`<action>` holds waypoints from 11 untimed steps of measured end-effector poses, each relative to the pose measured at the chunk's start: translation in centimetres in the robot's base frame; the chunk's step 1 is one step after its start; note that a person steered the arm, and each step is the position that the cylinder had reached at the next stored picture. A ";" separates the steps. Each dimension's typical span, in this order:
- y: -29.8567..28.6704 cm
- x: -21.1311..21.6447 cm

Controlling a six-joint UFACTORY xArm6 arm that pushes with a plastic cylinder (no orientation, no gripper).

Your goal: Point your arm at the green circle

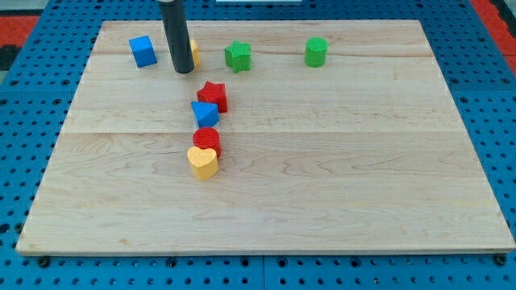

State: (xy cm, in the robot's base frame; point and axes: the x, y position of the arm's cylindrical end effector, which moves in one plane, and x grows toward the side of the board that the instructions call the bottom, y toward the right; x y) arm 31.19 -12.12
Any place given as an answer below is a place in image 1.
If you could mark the black cylindrical robot arm stick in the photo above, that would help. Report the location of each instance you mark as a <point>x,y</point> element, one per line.
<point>177,34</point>

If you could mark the light wooden board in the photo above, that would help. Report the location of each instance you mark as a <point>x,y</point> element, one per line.
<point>365,155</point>

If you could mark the red cylinder block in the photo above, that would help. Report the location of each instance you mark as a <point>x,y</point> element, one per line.
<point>208,137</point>

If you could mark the yellow heart block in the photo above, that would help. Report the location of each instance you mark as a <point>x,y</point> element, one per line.
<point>203,162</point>

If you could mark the blue triangle block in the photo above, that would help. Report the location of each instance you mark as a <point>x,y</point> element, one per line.
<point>205,113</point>

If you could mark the red star block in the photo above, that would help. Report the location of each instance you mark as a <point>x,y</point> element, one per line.
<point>214,93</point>

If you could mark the green star block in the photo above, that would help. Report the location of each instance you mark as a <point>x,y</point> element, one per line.
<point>238,56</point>

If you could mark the yellow block behind stick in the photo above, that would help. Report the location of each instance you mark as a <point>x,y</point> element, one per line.
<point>195,53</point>

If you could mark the green cylinder block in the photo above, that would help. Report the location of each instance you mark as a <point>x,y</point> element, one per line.
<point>315,52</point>

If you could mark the blue cube block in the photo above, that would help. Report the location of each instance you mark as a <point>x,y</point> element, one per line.
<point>143,51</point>

